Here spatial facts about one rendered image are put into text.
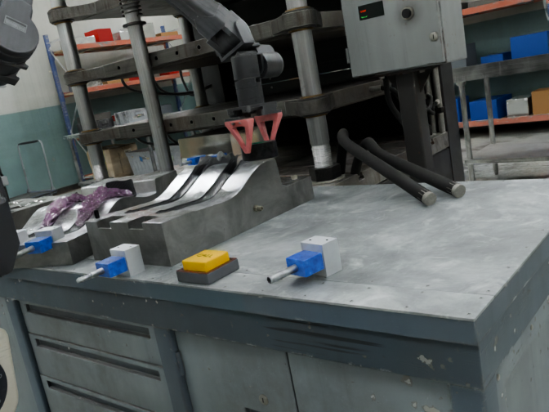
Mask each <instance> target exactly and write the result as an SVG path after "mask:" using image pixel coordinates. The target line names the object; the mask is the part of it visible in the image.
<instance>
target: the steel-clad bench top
mask: <svg viewBox="0 0 549 412"><path fill-rule="evenodd" d="M456 182H457V183H460V184H462V185H464V186H465V187H466V193H465V194H464V196H463V197H460V198H457V197H455V196H452V195H450V194H448V193H446V192H443V191H442V190H439V189H437V188H435V187H434V186H430V185H428V184H426V183H419V184H420V185H422V186H424V187H426V188H427V189H428V190H430V191H431V192H433V193H434V194H435V195H436V201H435V203H434V204H432V205H430V206H427V205H425V204H424V203H422V202H421V201H419V200H418V199H416V198H415V197H413V196H412V195H410V194H409V193H408V192H406V191H405V190H403V189H401V188H400V187H398V186H397V185H396V184H379V185H354V186H313V191H314V196H315V198H314V199H312V200H310V201H308V202H305V203H303V204H301V205H299V206H297V207H295V208H293V209H291V210H289V211H287V212H285V213H282V214H280V215H278V216H277V217H274V218H272V219H270V220H269V221H266V222H263V223H262V224H260V225H258V226H255V227H253V228H252V229H250V230H247V231H245V232H243V233H241V234H239V235H236V236H235V237H233V238H231V239H229V240H226V241H224V242H222V243H220V244H218V245H216V246H214V247H212V248H210V249H207V250H217V251H227V252H228V254H229V258H238V262H239V269H238V270H236V271H234V272H232V273H230V274H228V275H226V276H225V277H223V278H221V279H219V280H217V281H216V282H214V283H212V284H210V285H208V284H194V283H187V282H180V281H178V279H177V275H176V271H177V270H179V269H181V268H182V267H183V264H182V262H180V263H178V264H176V265H175V266H155V265H145V264H144V266H145V271H142V272H141V273H139V274H137V275H134V276H132V277H128V276H121V275H116V276H114V277H112V278H113V279H120V280H133V281H140V282H146V283H154V284H166V285H173V286H181V287H187V288H194V289H207V290H214V291H221V292H228V293H241V294H248V295H255V296H262V297H269V298H282V299H289V300H296V301H303V302H316V303H323V304H330V305H337V306H344V307H357V308H364V309H371V310H378V311H391V312H398V313H405V314H412V315H419V316H432V317H439V318H446V319H453V320H465V321H473V322H475V321H476V320H477V318H478V317H479V316H480V315H481V313H482V312H483V311H484V310H485V309H486V307H487V306H488V305H489V304H490V303H491V302H492V301H493V300H494V298H495V297H496V296H497V295H498V294H499V293H500V291H501V290H502V289H503V288H504V286H505V285H506V284H507V283H508V282H509V280H510V279H511V278H512V277H513V275H514V274H515V273H516V272H517V271H518V270H519V269H520V268H521V267H522V266H523V264H524V263H525V262H526V261H527V259H528V258H529V257H530V256H531V255H532V253H533V252H534V251H535V250H536V248H537V247H538V246H539V245H540V244H541V243H542V242H543V241H544V240H545V238H546V237H547V236H548V235H549V178H548V179H524V180H500V181H456ZM315 235H317V236H325V237H332V238H337V242H338V248H339V253H340V258H341V267H342V270H340V271H338V272H336V273H334V274H332V275H330V276H328V277H326V276H321V275H310V276H308V277H302V276H298V275H288V276H286V277H284V278H283V279H281V280H277V281H275V282H274V283H272V284H270V283H268V281H267V276H269V275H273V274H274V273H276V272H278V271H281V270H283V269H285V268H287V263H286V258H287V257H290V256H292V255H293V254H295V253H299V252H301V251H302V250H301V242H302V241H304V240H307V239H309V238H311V237H313V236H315ZM99 261H100V260H95V258H94V255H93V254H92V255H91V256H89V257H87V258H85V259H83V260H82V261H80V262H77V263H75V264H74V265H66V266H41V267H27V268H31V269H38V270H44V271H58V272H64V273H72V274H79V275H86V274H89V273H90V272H92V271H95V270H96V262H99Z"/></svg>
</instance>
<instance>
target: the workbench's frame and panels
mask: <svg viewBox="0 0 549 412"><path fill-rule="evenodd" d="M81 276H84V275H79V274H72V273H64V272H58V271H44V270H38V269H31V268H15V269H13V272H12V273H10V274H8V275H5V276H3V277H1V278H0V328H2V329H5V330H6V332H7V334H8V338H9V343H10V347H11V356H12V361H13V366H14V371H15V376H16V385H17V389H18V405H17V408H16V412H549V235H548V236H547V237H546V238H545V240H544V241H543V242H542V243H541V244H540V245H539V246H538V247H537V248H536V250H535V251H534V252H533V253H532V255H531V256H530V257H529V258H528V259H527V261H526V262H525V263H524V264H523V266H522V267H521V268H520V269H519V270H518V271H517V272H516V273H515V274H514V275H513V277H512V278H511V279H510V280H509V282H508V283H507V284H506V285H505V286H504V288H503V289H502V290H501V291H500V293H499V294H498V295H497V296H496V297H495V298H494V300H493V301H492V302H491V303H490V304H489V305H488V306H487V307H486V309H485V310H484V311H483V312H482V313H481V315H480V316H479V317H478V318H477V320H476V321H475V322H473V321H465V320H453V319H446V318H439V317H432V316H419V315H412V314H405V313H398V312H391V311H378V310H371V309H364V308H357V307H344V306H337V305H330V304H323V303H316V302H303V301H296V300H289V299H282V298H269V297H262V296H255V295H248V294H241V293H228V292H221V291H214V290H207V289H194V288H187V287H181V286H173V285H166V284H154V283H146V282H140V281H133V280H120V279H113V278H105V277H99V276H97V277H95V278H91V279H89V280H85V281H84V282H82V283H77V281H76V279H77V278H78V277H79V278H80V277H81Z"/></svg>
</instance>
